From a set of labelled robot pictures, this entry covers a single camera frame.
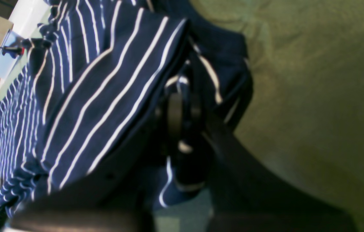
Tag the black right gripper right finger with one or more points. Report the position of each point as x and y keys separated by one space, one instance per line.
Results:
x=247 y=197

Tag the light green table cloth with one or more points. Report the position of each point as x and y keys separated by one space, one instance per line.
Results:
x=302 y=109

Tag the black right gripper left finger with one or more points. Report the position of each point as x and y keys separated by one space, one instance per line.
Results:
x=118 y=195

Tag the navy white striped T-shirt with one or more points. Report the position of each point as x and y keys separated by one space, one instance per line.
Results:
x=92 y=76

